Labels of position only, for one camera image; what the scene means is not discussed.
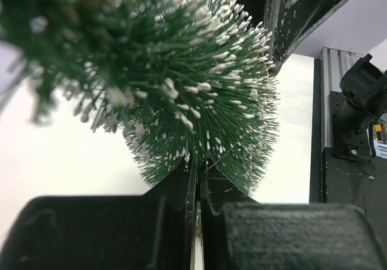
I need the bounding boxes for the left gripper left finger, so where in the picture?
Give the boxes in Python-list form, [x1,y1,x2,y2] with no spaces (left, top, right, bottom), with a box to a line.
[1,162,197,269]

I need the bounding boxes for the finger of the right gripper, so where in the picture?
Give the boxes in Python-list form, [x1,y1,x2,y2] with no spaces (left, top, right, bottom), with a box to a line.
[264,0,349,72]

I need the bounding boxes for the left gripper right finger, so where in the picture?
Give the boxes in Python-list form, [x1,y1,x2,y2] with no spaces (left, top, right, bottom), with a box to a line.
[199,161,386,269]

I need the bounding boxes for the small green christmas tree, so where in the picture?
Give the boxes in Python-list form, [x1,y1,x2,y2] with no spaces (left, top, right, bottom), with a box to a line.
[1,0,278,193]

